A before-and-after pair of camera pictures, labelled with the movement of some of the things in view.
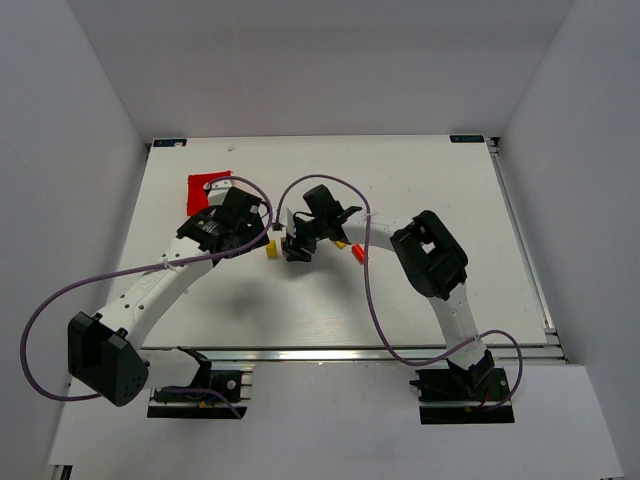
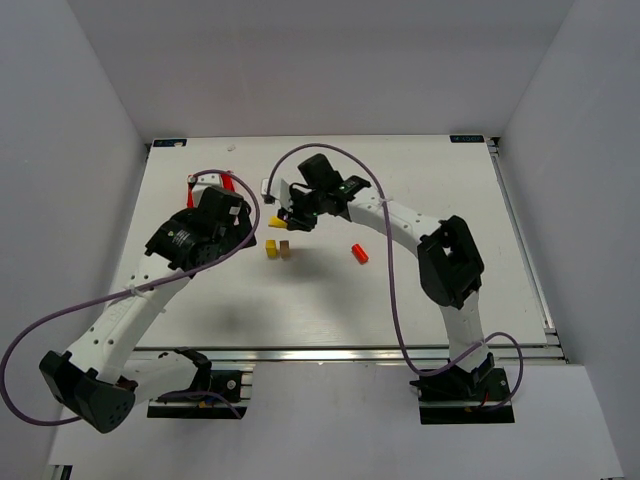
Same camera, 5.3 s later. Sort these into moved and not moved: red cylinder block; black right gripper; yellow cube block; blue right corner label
Moved: black right gripper
Not moved: red cylinder block; yellow cube block; blue right corner label
